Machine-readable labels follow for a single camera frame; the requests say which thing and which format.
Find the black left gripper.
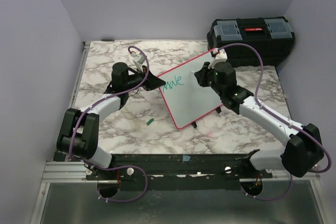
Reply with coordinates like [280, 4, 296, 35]
[124, 66, 166, 91]

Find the pink framed whiteboard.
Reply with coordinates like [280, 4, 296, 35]
[158, 50, 222, 130]

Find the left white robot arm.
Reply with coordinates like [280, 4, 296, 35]
[57, 62, 166, 179]

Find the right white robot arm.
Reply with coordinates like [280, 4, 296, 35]
[194, 62, 324, 178]

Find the black plastic toolbox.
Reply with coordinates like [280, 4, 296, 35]
[206, 16, 295, 67]

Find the blue tape piece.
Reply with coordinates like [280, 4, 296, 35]
[182, 155, 191, 162]

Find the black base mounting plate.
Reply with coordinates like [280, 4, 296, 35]
[86, 152, 272, 191]

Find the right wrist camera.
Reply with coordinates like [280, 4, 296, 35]
[208, 48, 228, 69]

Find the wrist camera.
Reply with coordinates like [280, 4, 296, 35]
[208, 48, 228, 69]
[131, 52, 145, 72]

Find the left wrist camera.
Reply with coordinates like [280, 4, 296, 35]
[131, 52, 145, 72]

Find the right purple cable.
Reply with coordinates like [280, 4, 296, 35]
[214, 42, 331, 201]

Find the aluminium table edge rail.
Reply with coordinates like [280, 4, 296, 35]
[28, 41, 91, 224]

